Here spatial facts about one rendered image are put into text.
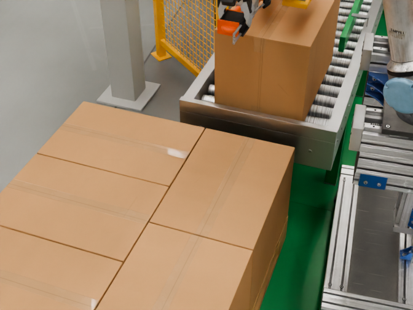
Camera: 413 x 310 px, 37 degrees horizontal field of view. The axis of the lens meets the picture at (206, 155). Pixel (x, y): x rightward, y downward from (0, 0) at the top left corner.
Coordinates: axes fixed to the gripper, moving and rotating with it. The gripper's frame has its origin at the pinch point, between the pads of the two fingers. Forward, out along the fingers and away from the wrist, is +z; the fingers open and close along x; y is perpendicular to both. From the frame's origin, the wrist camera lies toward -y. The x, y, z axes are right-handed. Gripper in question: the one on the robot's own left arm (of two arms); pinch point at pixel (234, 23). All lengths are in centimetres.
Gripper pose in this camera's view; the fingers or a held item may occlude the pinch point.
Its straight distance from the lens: 205.7
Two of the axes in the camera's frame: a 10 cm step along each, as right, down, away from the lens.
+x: -9.2, -2.4, 3.2
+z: 0.2, 7.6, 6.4
